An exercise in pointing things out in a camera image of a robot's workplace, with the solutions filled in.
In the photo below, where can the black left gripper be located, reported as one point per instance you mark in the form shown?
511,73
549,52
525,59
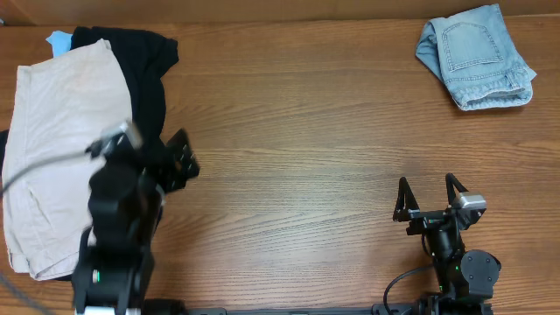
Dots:
164,165

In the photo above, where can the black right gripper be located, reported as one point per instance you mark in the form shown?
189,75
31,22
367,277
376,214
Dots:
433,217

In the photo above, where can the light blue denim shorts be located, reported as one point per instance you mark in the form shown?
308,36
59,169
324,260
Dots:
474,56

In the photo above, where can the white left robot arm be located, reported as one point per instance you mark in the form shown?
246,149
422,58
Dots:
127,197

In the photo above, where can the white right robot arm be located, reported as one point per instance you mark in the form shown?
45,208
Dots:
466,278

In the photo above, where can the black t-shirt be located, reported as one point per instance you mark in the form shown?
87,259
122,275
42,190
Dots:
144,58

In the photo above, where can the beige cotton shorts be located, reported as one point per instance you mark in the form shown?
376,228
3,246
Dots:
61,106

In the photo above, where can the light blue folded garment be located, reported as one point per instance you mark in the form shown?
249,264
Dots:
60,42

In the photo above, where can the brown cardboard backdrop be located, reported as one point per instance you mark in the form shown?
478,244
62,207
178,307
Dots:
121,12

